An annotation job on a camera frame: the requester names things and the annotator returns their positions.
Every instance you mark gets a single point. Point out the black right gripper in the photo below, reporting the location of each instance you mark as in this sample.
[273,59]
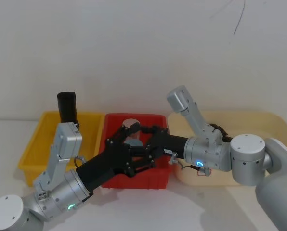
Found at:
[172,144]

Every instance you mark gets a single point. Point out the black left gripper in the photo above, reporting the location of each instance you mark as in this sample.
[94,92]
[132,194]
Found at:
[102,166]

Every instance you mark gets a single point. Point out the pale round item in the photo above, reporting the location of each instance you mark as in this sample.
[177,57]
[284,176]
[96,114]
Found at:
[129,122]

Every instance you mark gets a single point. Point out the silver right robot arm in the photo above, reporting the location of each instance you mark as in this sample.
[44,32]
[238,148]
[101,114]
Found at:
[247,154]

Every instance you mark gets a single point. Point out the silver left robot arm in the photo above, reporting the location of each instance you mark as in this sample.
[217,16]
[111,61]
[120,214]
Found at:
[61,190]

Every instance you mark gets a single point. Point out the grey-blue round item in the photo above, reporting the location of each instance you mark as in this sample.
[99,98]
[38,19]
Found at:
[134,142]

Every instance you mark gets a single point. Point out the red plastic bin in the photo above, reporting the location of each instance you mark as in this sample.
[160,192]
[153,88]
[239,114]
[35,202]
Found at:
[143,180]

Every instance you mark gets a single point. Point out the white table cloth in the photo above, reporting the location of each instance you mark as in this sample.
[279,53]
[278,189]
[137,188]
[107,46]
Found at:
[158,211]

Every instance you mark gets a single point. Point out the black cylinder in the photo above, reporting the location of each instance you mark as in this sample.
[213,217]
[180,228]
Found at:
[66,106]

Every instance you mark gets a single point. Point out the yellow plastic bin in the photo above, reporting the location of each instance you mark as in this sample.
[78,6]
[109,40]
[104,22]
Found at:
[37,149]

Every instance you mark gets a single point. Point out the cream plastic tray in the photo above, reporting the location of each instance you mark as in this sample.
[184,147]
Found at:
[259,125]

